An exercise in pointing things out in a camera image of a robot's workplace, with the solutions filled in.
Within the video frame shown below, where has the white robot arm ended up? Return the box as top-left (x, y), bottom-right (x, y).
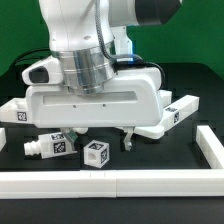
top-left (22, 0), bottom-right (182, 150)

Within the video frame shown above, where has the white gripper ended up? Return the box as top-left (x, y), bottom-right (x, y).
top-left (22, 56), bottom-right (163, 152)

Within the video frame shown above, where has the white cube nut with marker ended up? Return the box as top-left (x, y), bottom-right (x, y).
top-left (84, 140), bottom-right (110, 168)

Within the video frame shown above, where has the white U-shaped fence frame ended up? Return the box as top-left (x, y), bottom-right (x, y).
top-left (0, 126), bottom-right (224, 199)

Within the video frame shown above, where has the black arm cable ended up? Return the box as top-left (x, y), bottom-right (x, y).
top-left (93, 0), bottom-right (167, 88)

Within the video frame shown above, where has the white chair backrest frame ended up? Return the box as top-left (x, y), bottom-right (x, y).
top-left (133, 95), bottom-right (200, 139)

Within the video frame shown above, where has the white chair seat part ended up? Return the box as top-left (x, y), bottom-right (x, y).
top-left (0, 98), bottom-right (32, 124)

